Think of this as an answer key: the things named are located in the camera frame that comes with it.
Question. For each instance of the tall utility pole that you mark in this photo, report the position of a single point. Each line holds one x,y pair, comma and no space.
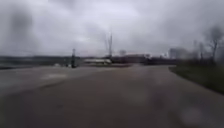
110,46

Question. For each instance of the row of low buildings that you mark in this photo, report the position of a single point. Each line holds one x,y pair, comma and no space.
140,59

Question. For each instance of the grey-brown asphalt road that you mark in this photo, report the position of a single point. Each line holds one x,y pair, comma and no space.
106,96

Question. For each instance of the grass verge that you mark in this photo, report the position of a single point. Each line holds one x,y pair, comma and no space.
203,76

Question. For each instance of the row of bare trees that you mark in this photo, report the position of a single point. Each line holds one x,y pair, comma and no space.
210,46

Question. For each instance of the dark post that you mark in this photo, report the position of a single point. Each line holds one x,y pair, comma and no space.
73,59

